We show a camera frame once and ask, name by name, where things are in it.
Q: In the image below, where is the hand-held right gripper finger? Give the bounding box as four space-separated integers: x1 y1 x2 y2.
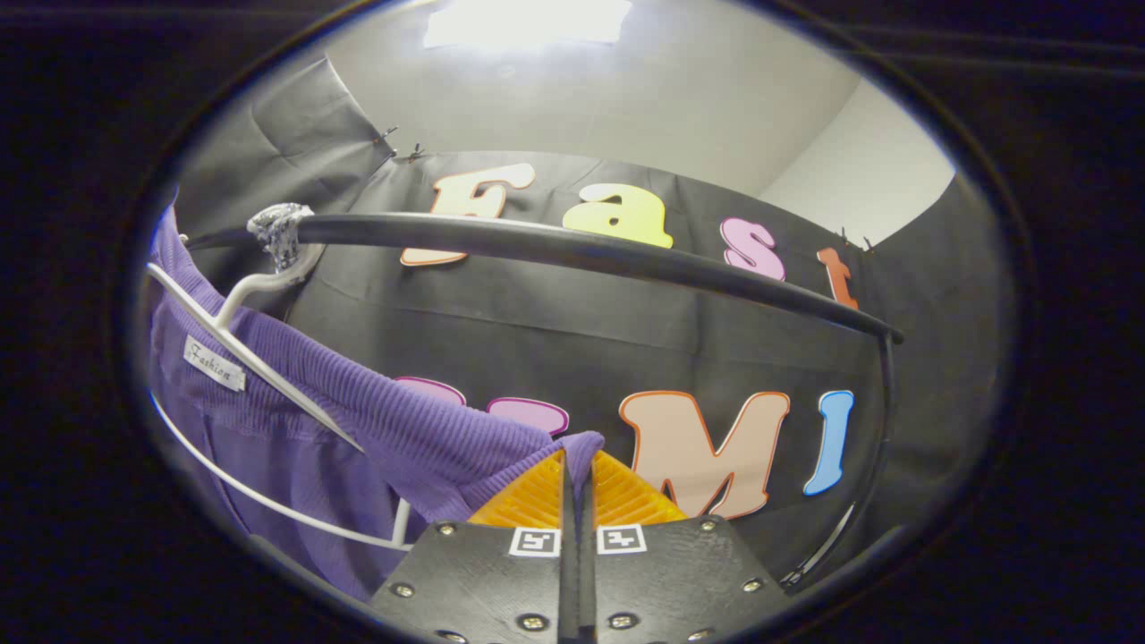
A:
581 450 793 644
369 450 574 644

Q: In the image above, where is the purple ribbed shirt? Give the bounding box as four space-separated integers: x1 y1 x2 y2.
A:
143 206 607 602

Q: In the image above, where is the black clothes rack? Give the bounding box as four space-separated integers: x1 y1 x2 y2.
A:
183 213 904 591

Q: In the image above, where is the white hanger with taped hook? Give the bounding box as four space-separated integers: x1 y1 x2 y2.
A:
146 204 417 551

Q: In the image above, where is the ceiling light panel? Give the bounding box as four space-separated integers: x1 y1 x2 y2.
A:
422 0 633 50

